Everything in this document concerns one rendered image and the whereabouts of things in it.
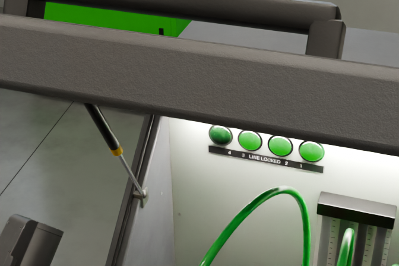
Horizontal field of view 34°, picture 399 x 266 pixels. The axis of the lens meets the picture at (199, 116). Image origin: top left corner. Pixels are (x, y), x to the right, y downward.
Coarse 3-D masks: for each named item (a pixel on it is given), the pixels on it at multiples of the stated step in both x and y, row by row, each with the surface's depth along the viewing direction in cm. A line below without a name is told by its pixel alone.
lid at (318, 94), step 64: (64, 0) 36; (128, 0) 34; (192, 0) 33; (256, 0) 32; (0, 64) 33; (64, 64) 32; (128, 64) 31; (192, 64) 30; (256, 64) 29; (320, 64) 28; (256, 128) 29; (320, 128) 28; (384, 128) 27
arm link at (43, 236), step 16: (16, 224) 81; (32, 224) 81; (0, 240) 81; (16, 240) 79; (32, 240) 81; (48, 240) 81; (0, 256) 79; (16, 256) 79; (32, 256) 80; (48, 256) 82
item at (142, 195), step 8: (88, 104) 100; (96, 104) 101; (88, 112) 102; (96, 112) 102; (96, 120) 103; (104, 120) 104; (104, 128) 105; (104, 136) 107; (112, 136) 108; (112, 144) 109; (112, 152) 111; (120, 152) 111; (120, 160) 114; (128, 168) 116; (136, 184) 121; (136, 192) 125; (144, 192) 124; (144, 200) 125
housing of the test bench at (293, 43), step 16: (192, 32) 142; (208, 32) 142; (224, 32) 142; (240, 32) 142; (256, 32) 142; (272, 32) 142; (352, 32) 141; (368, 32) 141; (384, 32) 141; (272, 48) 135; (288, 48) 135; (304, 48) 135; (352, 48) 134; (368, 48) 134; (384, 48) 134; (384, 64) 128
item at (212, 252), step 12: (264, 192) 105; (276, 192) 107; (288, 192) 110; (252, 204) 103; (300, 204) 116; (240, 216) 101; (228, 228) 100; (216, 240) 99; (216, 252) 98; (204, 264) 97
